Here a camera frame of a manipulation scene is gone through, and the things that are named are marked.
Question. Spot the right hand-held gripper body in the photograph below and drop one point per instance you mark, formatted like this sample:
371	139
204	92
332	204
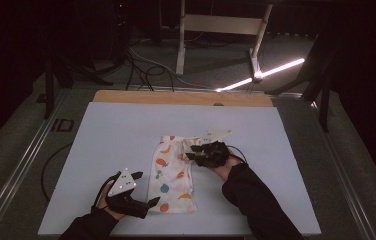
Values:
214	155

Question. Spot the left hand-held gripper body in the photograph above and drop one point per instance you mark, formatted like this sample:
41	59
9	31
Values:
122	185

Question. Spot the white fruit-print pants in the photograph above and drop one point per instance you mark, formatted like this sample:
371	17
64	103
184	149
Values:
172	180

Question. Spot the person's right hand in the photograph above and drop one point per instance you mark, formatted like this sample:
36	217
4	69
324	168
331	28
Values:
226	170

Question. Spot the person's left hand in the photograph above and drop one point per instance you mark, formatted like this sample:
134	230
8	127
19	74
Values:
103	203

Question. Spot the pale blue table mat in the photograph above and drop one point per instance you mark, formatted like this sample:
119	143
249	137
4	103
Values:
116	133

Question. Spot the wooden table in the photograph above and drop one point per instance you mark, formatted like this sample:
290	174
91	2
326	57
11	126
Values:
176	97

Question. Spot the black metal stand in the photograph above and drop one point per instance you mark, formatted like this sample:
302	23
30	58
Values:
324	106
48	90

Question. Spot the dark computer tower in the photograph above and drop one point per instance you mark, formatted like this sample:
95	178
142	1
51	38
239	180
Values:
117	30

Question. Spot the aluminium floor rail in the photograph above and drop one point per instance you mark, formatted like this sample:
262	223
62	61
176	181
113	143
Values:
19	166
344	173

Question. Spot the white desk frame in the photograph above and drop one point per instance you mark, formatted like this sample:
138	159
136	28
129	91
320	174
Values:
221	24

